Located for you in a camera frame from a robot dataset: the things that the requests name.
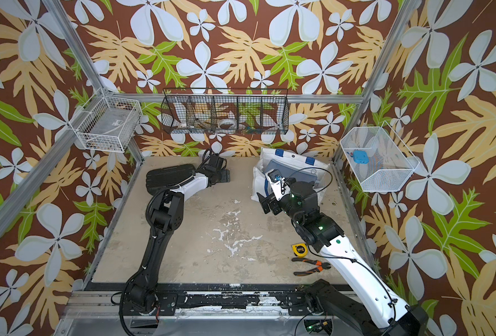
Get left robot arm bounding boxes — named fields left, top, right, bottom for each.
left=119, top=150, right=231, bottom=316

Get black plastic tool case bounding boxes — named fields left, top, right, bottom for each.
left=146, top=164, right=196, bottom=195

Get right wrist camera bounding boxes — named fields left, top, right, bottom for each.
left=266, top=169, right=289, bottom=201

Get white wire basket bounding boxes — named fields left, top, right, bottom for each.
left=70, top=91, right=142, bottom=153
left=340, top=123, right=420, bottom=193

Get white wire basket right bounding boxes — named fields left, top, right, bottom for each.
left=340, top=123, right=420, bottom=193

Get white wire basket left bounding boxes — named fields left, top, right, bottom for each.
left=70, top=91, right=142, bottom=153

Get orange black pliers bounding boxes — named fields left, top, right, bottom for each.
left=291, top=255, right=332, bottom=277

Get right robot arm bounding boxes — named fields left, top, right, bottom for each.
left=258, top=177, right=429, bottom=335

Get white Doraemon canvas bag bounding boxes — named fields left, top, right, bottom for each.
left=251, top=148, right=333, bottom=205

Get yellow tape measure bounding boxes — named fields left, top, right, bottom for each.
left=291, top=243, right=308, bottom=258

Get blue object in basket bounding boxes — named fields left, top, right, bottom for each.
left=352, top=150, right=369, bottom=165

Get black wire basket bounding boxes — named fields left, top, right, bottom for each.
left=159, top=88, right=290, bottom=135

